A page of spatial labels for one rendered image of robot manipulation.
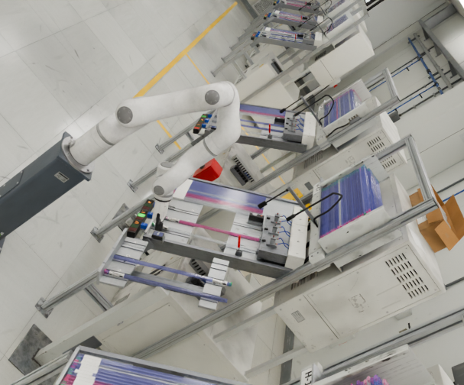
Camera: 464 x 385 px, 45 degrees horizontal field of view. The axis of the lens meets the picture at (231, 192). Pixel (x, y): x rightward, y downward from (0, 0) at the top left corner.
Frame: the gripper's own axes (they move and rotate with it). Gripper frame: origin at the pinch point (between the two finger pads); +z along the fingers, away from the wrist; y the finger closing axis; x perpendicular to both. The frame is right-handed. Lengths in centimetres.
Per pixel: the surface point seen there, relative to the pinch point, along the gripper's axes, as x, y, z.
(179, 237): 8.7, -8.2, 8.5
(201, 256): 21.5, -0.5, 10.9
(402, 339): 95, 74, -28
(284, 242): 58, -16, 2
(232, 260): 36.1, -0.5, 8.8
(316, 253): 72, 2, -6
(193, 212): 10.2, -33.4, 8.3
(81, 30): -138, -246, -15
